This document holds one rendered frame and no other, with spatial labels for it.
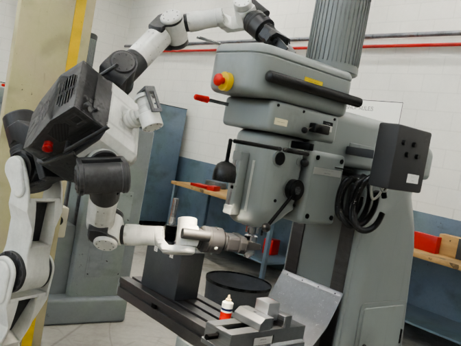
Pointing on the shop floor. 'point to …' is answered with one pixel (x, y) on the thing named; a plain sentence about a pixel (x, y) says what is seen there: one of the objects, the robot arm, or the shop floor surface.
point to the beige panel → (40, 87)
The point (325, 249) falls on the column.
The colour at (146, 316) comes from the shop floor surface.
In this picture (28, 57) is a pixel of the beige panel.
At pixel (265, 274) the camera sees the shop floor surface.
